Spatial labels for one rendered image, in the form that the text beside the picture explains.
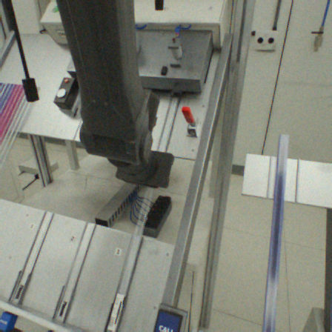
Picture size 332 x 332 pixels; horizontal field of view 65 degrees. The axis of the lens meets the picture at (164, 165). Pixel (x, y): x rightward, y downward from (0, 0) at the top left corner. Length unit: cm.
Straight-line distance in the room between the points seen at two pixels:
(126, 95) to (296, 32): 196
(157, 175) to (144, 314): 25
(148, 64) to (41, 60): 38
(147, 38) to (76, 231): 47
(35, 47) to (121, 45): 74
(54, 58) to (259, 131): 177
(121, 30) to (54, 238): 50
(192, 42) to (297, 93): 165
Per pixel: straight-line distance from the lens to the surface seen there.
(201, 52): 63
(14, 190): 217
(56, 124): 74
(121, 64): 24
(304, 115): 228
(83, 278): 59
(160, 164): 48
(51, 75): 85
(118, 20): 22
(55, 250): 63
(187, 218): 52
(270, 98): 223
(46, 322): 61
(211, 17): 67
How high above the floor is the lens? 123
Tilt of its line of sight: 29 degrees down
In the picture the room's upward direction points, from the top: straight up
